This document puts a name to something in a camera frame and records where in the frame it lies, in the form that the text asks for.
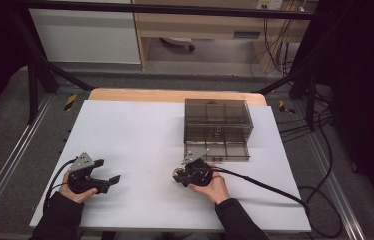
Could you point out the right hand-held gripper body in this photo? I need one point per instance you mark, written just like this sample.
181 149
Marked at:
196 173

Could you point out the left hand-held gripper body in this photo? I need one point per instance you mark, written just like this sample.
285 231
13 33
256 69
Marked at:
81 180

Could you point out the smoky transparent jewelry box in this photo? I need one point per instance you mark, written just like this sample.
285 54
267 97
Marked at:
246 130

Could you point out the person's left hand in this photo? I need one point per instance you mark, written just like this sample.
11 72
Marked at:
75 197

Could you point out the person's right hand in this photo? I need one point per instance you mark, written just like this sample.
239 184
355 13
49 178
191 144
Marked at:
215 190

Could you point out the black metal stand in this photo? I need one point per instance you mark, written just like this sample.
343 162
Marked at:
311 100
32 93

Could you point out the white cabinet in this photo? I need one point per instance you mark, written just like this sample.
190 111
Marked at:
85 36

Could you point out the office chair base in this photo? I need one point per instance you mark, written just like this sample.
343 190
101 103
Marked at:
178 41

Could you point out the wooden desk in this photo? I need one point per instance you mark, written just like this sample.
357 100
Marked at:
201 28

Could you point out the black metal crossbar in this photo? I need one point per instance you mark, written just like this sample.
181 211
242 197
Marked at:
161 9

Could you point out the aluminium rail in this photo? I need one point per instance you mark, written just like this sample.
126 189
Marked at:
331 180
15 150

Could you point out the white wall socket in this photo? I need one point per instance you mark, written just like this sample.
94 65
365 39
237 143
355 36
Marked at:
270 4

